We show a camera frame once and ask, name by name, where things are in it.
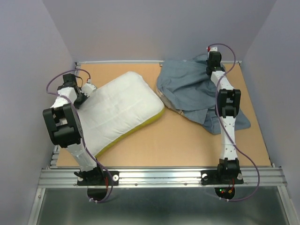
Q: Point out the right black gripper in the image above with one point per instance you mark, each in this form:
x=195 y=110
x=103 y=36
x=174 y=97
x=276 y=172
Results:
x=219 y=64

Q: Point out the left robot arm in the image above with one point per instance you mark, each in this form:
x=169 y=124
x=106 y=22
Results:
x=65 y=129

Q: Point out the white pillow yellow edge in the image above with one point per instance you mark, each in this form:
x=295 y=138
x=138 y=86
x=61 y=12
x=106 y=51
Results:
x=116 y=110

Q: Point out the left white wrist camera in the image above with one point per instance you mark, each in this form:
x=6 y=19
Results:
x=87 y=89

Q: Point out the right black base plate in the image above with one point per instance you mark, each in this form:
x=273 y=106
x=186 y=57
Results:
x=213 y=177

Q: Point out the aluminium front rail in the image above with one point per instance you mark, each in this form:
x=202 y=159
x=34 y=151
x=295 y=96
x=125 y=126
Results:
x=176 y=177

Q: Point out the blue grey pillowcase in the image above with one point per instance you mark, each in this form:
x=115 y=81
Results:
x=184 y=87

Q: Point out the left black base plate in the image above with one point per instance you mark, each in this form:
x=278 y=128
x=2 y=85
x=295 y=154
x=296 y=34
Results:
x=110 y=178

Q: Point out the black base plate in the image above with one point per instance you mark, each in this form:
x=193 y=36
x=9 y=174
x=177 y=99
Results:
x=213 y=177
x=110 y=178

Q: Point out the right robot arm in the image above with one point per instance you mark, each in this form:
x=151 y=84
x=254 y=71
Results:
x=227 y=108

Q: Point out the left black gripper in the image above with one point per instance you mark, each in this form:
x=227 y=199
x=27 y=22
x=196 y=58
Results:
x=78 y=105

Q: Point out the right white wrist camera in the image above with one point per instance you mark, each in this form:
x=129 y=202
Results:
x=212 y=49

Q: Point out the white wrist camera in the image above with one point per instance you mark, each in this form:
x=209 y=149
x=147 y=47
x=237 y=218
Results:
x=212 y=49
x=87 y=89

